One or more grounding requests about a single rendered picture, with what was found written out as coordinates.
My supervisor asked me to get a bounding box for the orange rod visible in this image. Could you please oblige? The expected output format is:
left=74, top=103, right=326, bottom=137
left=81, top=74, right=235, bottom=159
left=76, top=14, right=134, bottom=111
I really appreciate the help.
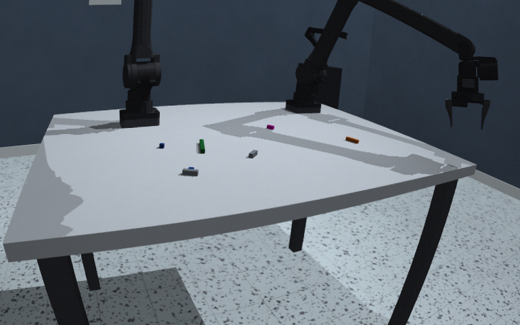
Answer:
left=346, top=137, right=359, bottom=144

